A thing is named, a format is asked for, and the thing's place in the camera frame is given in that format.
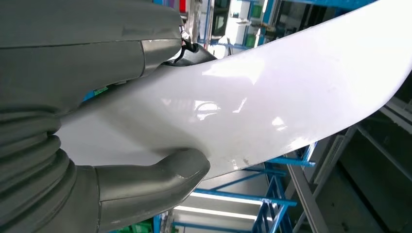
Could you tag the green plastic crate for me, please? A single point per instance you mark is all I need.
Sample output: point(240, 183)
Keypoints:
point(132, 226)

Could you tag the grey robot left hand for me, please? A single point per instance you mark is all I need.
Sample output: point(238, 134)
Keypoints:
point(80, 48)

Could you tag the blue metal shelf rack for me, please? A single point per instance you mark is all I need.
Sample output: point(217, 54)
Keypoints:
point(244, 196)

